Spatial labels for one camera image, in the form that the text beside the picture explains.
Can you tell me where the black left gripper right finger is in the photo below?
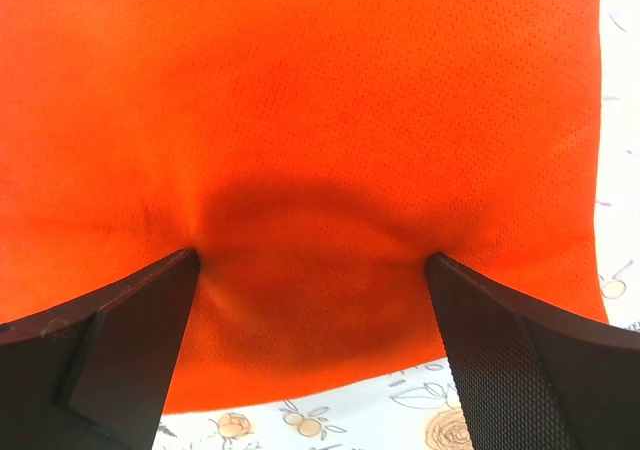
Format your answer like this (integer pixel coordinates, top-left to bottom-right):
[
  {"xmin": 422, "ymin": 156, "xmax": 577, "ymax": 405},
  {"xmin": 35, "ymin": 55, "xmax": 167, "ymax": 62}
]
[{"xmin": 425, "ymin": 254, "xmax": 639, "ymax": 450}]

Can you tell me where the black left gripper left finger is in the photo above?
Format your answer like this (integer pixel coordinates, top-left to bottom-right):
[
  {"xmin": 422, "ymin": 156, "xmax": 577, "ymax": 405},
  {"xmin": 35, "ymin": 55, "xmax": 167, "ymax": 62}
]
[{"xmin": 1, "ymin": 249, "xmax": 200, "ymax": 450}]

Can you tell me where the orange t-shirt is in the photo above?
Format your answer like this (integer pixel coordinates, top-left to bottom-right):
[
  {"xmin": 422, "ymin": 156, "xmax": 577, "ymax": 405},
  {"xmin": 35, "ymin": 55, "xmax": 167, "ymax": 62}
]
[{"xmin": 1, "ymin": 0, "xmax": 606, "ymax": 413}]

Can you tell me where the floral patterned table mat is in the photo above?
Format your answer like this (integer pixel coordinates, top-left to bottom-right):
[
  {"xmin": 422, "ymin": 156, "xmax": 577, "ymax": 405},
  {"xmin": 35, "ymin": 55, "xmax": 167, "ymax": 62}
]
[{"xmin": 154, "ymin": 0, "xmax": 639, "ymax": 449}]

